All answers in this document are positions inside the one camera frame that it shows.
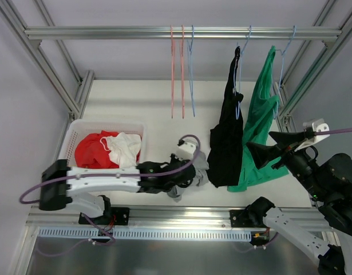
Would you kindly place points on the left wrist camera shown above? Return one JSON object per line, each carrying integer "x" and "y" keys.
{"x": 186, "y": 149}

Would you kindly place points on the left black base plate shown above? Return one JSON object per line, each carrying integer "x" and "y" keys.
{"x": 112, "y": 215}

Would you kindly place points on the white plastic basket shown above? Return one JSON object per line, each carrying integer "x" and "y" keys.
{"x": 81, "y": 128}

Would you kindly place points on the white slotted cable duct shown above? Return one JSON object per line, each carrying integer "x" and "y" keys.
{"x": 148, "y": 234}

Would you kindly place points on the green tank top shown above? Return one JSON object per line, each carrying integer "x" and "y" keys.
{"x": 259, "y": 120}

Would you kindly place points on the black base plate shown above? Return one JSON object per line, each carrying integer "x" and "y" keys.
{"x": 112, "y": 215}
{"x": 239, "y": 219}

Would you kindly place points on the pink hanger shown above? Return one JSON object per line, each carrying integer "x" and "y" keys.
{"x": 181, "y": 50}
{"x": 172, "y": 72}

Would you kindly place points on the aluminium front rail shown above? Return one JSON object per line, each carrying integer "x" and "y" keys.
{"x": 177, "y": 217}

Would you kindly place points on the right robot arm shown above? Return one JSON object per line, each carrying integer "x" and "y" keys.
{"x": 329, "y": 184}

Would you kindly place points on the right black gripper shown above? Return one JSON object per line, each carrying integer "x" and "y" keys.
{"x": 286, "y": 152}

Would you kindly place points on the aluminium hanging rail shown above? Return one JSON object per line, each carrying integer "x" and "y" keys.
{"x": 166, "y": 32}

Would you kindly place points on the red tank top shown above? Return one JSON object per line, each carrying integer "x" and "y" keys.
{"x": 91, "y": 154}

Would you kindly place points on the white tank top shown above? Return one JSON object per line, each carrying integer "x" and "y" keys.
{"x": 122, "y": 149}

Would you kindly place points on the grey tank top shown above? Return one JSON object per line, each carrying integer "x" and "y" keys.
{"x": 201, "y": 178}

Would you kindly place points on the black tank top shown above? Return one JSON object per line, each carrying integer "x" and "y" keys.
{"x": 225, "y": 157}

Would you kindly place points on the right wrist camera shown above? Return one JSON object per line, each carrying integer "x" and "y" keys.
{"x": 315, "y": 131}

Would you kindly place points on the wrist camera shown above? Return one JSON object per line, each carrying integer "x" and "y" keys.
{"x": 315, "y": 131}
{"x": 186, "y": 149}

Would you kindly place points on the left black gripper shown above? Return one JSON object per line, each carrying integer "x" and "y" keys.
{"x": 186, "y": 174}

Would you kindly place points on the blue hanger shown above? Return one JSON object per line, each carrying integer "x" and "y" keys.
{"x": 283, "y": 54}
{"x": 238, "y": 73}
{"x": 190, "y": 68}

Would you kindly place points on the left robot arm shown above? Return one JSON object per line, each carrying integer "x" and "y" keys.
{"x": 81, "y": 189}

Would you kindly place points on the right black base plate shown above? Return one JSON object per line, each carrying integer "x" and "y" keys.
{"x": 239, "y": 219}

